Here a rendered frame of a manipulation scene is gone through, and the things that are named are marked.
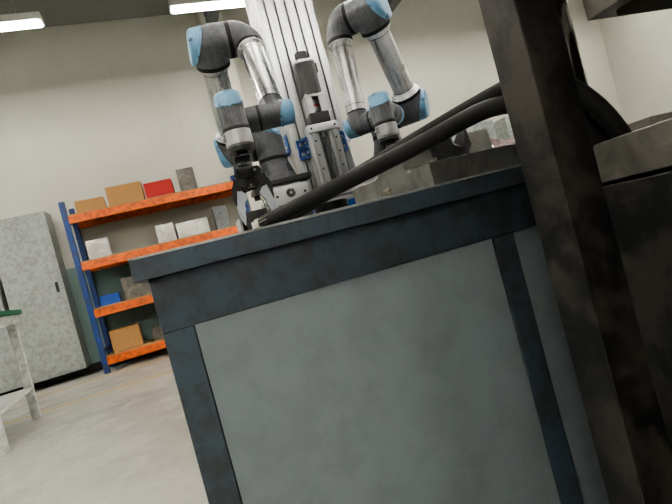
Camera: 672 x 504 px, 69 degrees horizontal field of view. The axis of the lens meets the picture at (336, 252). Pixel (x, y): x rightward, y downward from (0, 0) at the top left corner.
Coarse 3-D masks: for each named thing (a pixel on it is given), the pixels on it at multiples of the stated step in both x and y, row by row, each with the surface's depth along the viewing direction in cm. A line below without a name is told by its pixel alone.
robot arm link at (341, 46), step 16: (336, 16) 176; (336, 32) 177; (336, 48) 179; (336, 64) 180; (352, 64) 178; (352, 80) 178; (352, 96) 177; (352, 112) 177; (352, 128) 178; (368, 128) 176
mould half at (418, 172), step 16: (480, 144) 124; (512, 144) 112; (416, 160) 119; (448, 160) 107; (464, 160) 108; (480, 160) 110; (496, 160) 111; (512, 160) 112; (384, 176) 129; (400, 176) 120; (416, 176) 112; (432, 176) 106; (448, 176) 107; (464, 176) 108; (368, 192) 142; (400, 192) 122
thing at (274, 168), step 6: (270, 156) 189; (276, 156) 190; (282, 156) 191; (264, 162) 190; (270, 162) 189; (276, 162) 189; (282, 162) 190; (288, 162) 193; (264, 168) 190; (270, 168) 189; (276, 168) 189; (282, 168) 189; (288, 168) 192; (270, 174) 188; (276, 174) 188; (282, 174) 188; (288, 174) 189; (294, 174) 192
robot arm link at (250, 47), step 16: (240, 32) 158; (256, 32) 159; (240, 48) 158; (256, 48) 155; (256, 64) 151; (256, 80) 148; (272, 80) 148; (256, 96) 148; (272, 96) 143; (272, 112) 141; (288, 112) 142; (272, 128) 145
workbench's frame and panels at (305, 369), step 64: (448, 192) 92; (512, 192) 98; (192, 256) 78; (256, 256) 83; (320, 256) 86; (384, 256) 90; (448, 256) 94; (512, 256) 97; (192, 320) 79; (256, 320) 83; (320, 320) 86; (384, 320) 89; (448, 320) 93; (512, 320) 97; (192, 384) 79; (256, 384) 82; (320, 384) 85; (384, 384) 88; (448, 384) 92; (512, 384) 96; (576, 384) 100; (256, 448) 81; (320, 448) 84; (384, 448) 88; (448, 448) 91; (512, 448) 95; (576, 448) 99
